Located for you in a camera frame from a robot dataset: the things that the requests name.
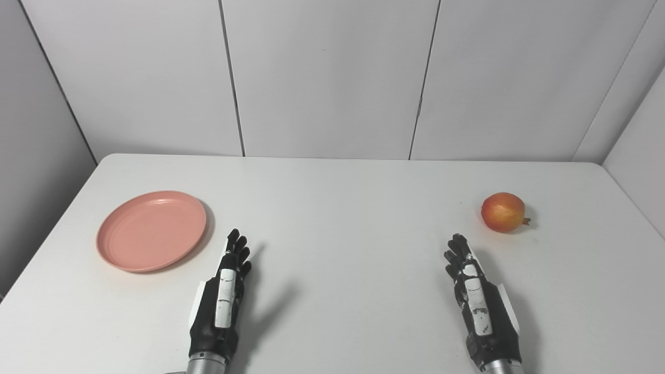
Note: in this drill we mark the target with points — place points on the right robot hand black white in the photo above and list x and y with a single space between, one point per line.
480 306

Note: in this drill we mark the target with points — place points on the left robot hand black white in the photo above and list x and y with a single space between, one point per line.
224 306

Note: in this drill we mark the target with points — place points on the red yellow pomegranate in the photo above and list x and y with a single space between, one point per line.
504 212

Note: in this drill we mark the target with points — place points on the pink round plate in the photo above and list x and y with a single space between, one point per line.
151 230

